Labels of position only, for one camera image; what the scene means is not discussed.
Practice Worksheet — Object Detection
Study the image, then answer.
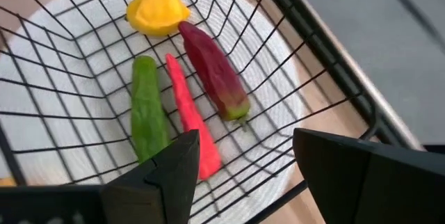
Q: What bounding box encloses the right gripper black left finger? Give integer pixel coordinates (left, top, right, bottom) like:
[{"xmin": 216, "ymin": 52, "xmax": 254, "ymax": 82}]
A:
[{"xmin": 0, "ymin": 129, "xmax": 202, "ymax": 224}]

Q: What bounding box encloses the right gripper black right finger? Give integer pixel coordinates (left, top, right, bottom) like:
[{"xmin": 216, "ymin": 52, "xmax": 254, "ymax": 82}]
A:
[{"xmin": 292, "ymin": 127, "xmax": 445, "ymax": 224}]

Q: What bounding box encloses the green cucumber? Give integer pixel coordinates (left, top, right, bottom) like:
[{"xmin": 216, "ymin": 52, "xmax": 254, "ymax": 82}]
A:
[{"xmin": 130, "ymin": 55, "xmax": 171, "ymax": 164}]

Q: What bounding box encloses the bright red chili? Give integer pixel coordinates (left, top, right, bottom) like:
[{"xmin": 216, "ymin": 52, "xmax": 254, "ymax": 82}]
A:
[{"xmin": 165, "ymin": 53, "xmax": 223, "ymax": 181}]

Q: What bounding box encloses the dark red pepper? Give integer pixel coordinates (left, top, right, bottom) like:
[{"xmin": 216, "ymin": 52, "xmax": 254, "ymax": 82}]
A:
[{"xmin": 177, "ymin": 21, "xmax": 251, "ymax": 131}]

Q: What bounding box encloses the yellow lemon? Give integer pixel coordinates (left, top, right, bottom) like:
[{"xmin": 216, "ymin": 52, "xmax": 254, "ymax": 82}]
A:
[{"xmin": 125, "ymin": 0, "xmax": 191, "ymax": 38}]

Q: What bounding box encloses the white round woven placemat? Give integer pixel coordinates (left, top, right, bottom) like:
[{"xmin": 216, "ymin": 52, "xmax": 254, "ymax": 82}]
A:
[{"xmin": 0, "ymin": 0, "xmax": 310, "ymax": 224}]

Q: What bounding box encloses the black wire basket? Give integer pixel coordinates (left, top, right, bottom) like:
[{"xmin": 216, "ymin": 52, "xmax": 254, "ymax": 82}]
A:
[{"xmin": 0, "ymin": 0, "xmax": 383, "ymax": 224}]

